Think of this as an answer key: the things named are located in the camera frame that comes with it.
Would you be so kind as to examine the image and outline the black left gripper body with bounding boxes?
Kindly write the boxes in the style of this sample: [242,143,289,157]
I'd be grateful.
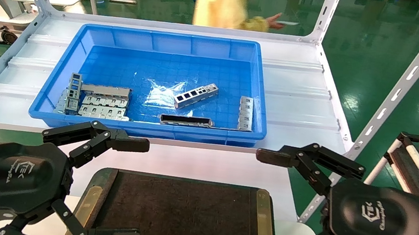
[0,136,78,235]

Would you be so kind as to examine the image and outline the grey metal bracket square holes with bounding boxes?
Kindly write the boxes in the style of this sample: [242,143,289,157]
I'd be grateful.
[173,79,220,115]

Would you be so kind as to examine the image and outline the grey slotted metal part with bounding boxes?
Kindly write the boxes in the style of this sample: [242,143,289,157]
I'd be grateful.
[81,93,130,111]
[77,103,131,123]
[81,82,133,101]

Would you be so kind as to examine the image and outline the ribbed grey metal part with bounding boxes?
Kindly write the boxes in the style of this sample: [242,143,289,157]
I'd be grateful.
[236,96,257,133]

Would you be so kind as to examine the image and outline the black flat container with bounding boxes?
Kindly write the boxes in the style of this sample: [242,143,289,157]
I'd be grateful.
[62,162,283,235]

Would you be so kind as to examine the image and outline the long metal part dark inside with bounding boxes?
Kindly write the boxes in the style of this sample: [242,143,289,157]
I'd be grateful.
[158,111,214,131]

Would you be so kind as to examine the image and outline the clear plastic bag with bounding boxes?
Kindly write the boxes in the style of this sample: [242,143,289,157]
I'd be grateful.
[142,77,188,110]

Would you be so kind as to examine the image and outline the blue plastic bin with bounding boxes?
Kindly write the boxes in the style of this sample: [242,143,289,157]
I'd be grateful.
[27,11,279,157]

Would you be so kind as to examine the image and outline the white slotted metal rack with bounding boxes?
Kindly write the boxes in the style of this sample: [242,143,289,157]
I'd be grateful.
[0,0,419,235]

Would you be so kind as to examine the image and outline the person in yellow coat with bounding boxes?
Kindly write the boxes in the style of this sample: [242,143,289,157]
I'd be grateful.
[192,0,290,37]

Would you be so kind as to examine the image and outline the white tube frame black joints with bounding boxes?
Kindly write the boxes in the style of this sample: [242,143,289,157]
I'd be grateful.
[364,127,419,193]

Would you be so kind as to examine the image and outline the black floor cable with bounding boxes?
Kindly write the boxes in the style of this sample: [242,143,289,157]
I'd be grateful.
[0,25,20,56]

